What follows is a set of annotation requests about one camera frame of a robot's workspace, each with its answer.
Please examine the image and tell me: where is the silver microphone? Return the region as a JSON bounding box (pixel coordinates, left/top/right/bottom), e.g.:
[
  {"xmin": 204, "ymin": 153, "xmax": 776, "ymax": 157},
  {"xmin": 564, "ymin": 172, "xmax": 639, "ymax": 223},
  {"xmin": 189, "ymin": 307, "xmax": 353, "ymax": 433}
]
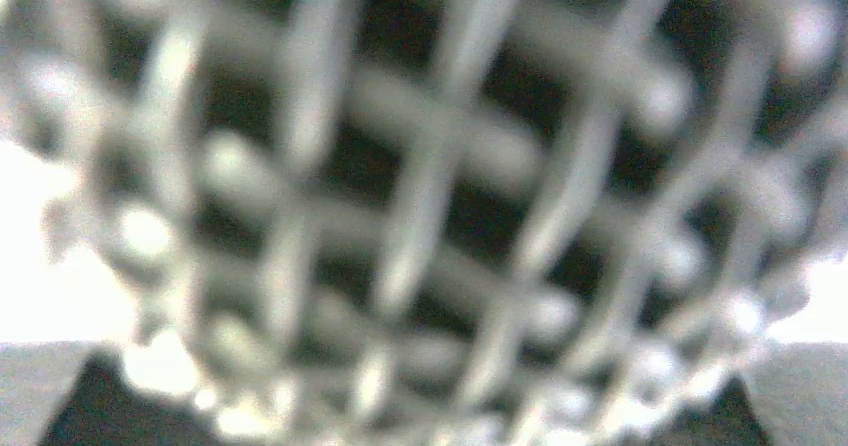
[{"xmin": 1, "ymin": 0, "xmax": 847, "ymax": 445}]

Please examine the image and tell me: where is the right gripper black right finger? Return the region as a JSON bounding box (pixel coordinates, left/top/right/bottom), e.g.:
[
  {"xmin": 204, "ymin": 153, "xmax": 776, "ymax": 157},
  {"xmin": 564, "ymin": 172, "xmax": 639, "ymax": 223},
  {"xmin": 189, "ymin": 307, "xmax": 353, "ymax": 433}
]
[{"xmin": 715, "ymin": 342, "xmax": 848, "ymax": 446}]

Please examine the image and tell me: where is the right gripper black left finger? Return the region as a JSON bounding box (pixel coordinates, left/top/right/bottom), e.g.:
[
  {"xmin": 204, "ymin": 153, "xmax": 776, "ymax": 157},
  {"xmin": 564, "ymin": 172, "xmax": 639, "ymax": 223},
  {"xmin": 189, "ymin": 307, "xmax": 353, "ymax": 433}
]
[{"xmin": 1, "ymin": 342, "xmax": 219, "ymax": 445}]

